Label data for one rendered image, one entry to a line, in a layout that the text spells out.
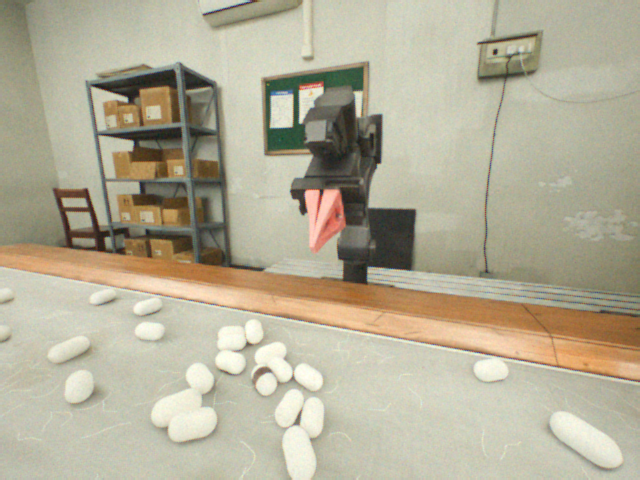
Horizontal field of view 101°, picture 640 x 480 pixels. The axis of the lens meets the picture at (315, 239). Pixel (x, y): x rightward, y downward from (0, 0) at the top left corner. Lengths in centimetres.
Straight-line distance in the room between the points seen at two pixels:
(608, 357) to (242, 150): 261
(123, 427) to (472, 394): 30
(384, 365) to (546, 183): 215
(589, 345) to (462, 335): 12
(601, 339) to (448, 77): 207
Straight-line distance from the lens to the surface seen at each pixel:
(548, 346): 41
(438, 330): 38
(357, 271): 65
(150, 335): 40
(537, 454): 29
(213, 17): 300
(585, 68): 251
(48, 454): 31
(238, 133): 275
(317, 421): 24
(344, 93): 41
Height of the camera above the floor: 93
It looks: 12 degrees down
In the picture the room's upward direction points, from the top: straight up
